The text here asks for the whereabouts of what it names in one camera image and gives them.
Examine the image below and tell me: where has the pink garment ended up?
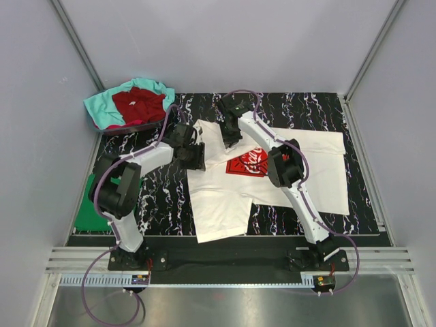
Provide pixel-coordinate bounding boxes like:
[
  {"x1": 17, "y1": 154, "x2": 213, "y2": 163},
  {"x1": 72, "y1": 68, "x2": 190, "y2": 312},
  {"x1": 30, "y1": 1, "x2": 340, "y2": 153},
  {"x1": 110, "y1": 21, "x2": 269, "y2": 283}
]
[{"x1": 106, "y1": 120, "x2": 144, "y2": 130}]

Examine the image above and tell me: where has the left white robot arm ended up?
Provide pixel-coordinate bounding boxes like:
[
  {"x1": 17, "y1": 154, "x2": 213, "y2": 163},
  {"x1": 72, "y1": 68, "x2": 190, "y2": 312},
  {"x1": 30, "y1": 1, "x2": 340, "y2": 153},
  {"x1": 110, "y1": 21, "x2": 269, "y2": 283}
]
[{"x1": 89, "y1": 123, "x2": 205, "y2": 270}]

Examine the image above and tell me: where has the aluminium frame rail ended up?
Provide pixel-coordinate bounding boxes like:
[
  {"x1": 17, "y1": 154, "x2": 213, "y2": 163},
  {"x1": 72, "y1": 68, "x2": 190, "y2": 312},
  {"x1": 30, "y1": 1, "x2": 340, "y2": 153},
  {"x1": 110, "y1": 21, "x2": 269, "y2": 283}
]
[{"x1": 44, "y1": 247, "x2": 119, "y2": 273}]

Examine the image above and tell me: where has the black marble table mat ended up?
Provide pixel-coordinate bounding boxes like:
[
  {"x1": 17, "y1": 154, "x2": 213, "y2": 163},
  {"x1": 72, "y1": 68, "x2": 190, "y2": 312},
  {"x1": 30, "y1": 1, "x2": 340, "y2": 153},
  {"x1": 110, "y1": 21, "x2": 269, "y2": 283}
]
[{"x1": 91, "y1": 91, "x2": 381, "y2": 236}]

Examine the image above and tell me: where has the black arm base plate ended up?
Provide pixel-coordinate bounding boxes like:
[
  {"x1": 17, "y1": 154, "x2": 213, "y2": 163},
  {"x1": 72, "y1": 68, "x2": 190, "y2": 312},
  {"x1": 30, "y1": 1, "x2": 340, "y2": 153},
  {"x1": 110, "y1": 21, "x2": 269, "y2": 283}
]
[{"x1": 106, "y1": 236, "x2": 349, "y2": 285}]

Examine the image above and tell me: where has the white printed t-shirt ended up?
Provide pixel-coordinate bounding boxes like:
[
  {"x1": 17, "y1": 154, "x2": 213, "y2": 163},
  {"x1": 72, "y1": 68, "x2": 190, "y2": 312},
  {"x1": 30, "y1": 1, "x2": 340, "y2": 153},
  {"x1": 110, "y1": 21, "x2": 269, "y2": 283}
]
[{"x1": 187, "y1": 120, "x2": 349, "y2": 243}]

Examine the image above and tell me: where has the dark laundry basket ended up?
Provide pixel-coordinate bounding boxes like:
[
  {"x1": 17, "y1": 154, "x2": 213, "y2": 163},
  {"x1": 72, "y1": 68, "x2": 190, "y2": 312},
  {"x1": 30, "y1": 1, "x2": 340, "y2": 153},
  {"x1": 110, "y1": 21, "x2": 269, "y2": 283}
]
[{"x1": 93, "y1": 98, "x2": 173, "y2": 136}]

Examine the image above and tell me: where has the red t-shirt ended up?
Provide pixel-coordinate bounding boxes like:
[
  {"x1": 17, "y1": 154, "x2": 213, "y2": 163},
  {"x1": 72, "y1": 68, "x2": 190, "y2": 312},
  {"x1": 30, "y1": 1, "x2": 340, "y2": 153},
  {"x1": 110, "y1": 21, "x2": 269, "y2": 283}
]
[{"x1": 112, "y1": 87, "x2": 166, "y2": 125}]

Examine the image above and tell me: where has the teal t-shirt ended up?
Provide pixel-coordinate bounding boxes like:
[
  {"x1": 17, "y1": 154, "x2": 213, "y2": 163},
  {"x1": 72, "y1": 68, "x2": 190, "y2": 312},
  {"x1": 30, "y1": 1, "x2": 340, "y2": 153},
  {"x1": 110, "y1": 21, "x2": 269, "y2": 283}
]
[{"x1": 84, "y1": 78, "x2": 175, "y2": 130}]

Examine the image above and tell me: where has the folded green t-shirt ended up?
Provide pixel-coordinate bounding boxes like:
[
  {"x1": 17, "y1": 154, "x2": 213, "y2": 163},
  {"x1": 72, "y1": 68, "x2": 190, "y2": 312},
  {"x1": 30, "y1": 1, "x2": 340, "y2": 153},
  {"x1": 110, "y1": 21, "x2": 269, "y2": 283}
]
[{"x1": 74, "y1": 174, "x2": 111, "y2": 232}]

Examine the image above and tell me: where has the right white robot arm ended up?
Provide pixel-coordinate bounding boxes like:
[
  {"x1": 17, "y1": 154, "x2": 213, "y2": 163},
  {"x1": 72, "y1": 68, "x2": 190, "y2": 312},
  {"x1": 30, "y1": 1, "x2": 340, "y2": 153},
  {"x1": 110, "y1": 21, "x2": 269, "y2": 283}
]
[{"x1": 216, "y1": 94, "x2": 339, "y2": 270}]

